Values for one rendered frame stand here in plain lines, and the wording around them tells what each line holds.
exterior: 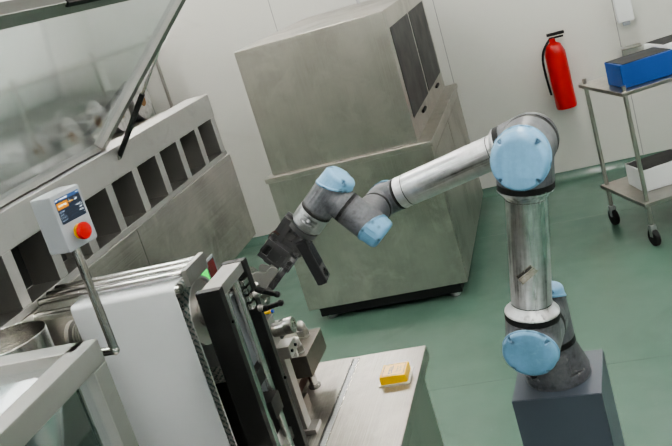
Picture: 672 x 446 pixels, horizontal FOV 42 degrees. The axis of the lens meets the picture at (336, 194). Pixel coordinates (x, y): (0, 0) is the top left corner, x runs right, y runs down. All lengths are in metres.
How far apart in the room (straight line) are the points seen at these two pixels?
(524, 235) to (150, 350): 0.79
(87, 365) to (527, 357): 1.07
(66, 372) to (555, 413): 1.30
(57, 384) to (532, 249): 1.07
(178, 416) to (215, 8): 5.13
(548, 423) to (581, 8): 4.57
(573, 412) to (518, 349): 0.25
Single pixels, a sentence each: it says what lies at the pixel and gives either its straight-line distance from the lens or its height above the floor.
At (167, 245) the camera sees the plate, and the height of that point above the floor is 1.34.
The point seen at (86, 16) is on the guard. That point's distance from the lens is 1.72.
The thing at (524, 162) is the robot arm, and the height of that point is 1.48.
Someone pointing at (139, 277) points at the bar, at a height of 1.45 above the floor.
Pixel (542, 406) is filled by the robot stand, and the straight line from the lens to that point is 2.06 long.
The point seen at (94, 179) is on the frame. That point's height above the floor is 1.61.
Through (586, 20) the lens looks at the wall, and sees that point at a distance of 6.35.
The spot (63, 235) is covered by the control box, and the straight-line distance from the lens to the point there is 1.50.
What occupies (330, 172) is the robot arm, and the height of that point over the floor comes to 1.52.
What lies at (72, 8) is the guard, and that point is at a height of 1.99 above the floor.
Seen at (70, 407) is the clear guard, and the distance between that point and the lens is 1.04.
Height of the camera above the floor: 1.93
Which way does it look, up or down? 14 degrees down
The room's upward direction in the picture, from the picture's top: 17 degrees counter-clockwise
